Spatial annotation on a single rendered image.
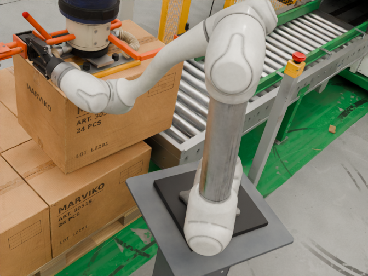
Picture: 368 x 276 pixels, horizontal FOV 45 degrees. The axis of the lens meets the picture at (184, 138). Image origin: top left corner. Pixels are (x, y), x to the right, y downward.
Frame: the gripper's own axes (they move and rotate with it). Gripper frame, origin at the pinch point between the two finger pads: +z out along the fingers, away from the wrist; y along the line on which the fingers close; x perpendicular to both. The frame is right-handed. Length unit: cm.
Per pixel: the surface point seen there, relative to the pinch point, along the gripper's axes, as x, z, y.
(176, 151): 58, -31, 62
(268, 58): 181, -1, 65
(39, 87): 4.0, 0.8, 20.5
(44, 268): -11, -19, 108
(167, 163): 58, -27, 73
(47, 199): -5, -15, 66
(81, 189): 10, -19, 67
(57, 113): 3.1, -12.7, 23.8
